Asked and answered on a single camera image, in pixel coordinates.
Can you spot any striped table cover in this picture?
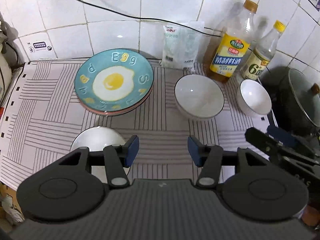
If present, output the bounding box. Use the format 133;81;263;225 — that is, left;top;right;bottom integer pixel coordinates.
0;60;279;188

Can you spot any blue fried egg plate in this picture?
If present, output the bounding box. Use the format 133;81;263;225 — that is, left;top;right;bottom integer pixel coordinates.
74;49;154;112

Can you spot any black charger cable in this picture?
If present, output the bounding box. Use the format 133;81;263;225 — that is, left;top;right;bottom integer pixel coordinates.
66;0;225;37

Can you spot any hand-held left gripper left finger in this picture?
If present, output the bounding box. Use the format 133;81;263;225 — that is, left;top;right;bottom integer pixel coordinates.
49;135;140;189

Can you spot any large white bowl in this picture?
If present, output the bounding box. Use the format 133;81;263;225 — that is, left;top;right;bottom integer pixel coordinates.
174;74;225;122

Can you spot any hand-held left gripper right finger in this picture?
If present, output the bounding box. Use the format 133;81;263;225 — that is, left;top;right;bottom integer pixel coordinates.
187;135;277;189

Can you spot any black rice cooker cord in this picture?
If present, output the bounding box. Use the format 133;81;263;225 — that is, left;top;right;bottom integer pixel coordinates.
5;41;23;68

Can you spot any white wall sticker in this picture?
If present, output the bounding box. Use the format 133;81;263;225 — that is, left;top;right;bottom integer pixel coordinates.
26;39;53;54

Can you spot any pink rabbit print plate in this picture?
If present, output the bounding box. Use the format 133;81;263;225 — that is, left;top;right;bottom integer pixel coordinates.
76;90;153;116

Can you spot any small white bowl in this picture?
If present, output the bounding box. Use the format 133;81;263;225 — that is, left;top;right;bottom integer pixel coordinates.
70;126;131;180
236;79;272;117

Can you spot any clear plastic salt bag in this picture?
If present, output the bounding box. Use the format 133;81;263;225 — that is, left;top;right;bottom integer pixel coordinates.
161;20;205;70

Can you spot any small yellow cap bottle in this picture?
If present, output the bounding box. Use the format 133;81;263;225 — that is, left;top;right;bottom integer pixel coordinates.
239;20;286;81

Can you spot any dark pot with lid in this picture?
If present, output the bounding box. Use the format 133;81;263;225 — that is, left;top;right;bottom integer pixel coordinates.
277;66;320;137

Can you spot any large yellow label bottle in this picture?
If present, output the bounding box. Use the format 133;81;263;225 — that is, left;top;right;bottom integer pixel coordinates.
203;0;258;84

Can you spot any white rice cooker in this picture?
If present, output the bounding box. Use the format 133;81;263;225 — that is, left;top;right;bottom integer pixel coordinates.
0;21;13;98

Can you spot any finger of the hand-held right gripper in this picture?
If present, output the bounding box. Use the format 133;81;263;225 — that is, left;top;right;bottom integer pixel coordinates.
266;125;320;158
244;127;320;167

